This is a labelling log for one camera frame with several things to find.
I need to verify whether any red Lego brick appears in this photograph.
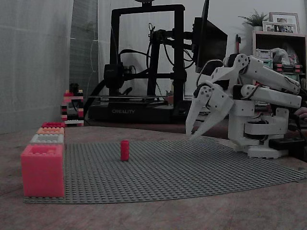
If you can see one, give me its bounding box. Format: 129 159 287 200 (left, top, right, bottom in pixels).
119 139 130 162

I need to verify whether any grey studded baseplate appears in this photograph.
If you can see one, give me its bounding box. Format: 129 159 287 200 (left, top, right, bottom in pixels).
23 136 307 205

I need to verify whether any orange brick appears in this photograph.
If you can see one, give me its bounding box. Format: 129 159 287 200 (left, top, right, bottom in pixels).
36 127 66 135

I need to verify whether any grey white brick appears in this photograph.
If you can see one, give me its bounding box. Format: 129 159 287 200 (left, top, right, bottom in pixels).
29 133 66 146

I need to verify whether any large pink brick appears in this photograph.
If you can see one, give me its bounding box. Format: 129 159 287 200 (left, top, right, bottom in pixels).
20 144 66 198

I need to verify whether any black computer monitor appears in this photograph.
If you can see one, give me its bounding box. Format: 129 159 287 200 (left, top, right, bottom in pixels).
193 0 229 74

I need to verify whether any black Creality 3D printer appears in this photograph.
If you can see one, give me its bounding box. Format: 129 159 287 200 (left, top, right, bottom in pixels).
87 3 188 124

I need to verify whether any wooden shelf cabinet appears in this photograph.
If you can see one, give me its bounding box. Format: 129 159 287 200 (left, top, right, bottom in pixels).
251 30 307 107

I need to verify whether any small potted green plant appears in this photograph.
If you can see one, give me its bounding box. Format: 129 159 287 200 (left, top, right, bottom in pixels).
238 9 270 32

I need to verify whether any white sheer curtain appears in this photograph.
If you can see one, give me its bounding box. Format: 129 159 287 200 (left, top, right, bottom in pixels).
0 0 99 134

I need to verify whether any small white picture frame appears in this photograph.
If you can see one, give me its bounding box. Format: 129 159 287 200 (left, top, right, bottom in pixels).
262 21 297 34

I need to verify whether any large white picture frame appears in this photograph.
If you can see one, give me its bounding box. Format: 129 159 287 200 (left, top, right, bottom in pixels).
269 11 301 34

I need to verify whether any striped Lego camera tower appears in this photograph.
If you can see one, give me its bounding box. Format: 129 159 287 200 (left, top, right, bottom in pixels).
59 89 85 127

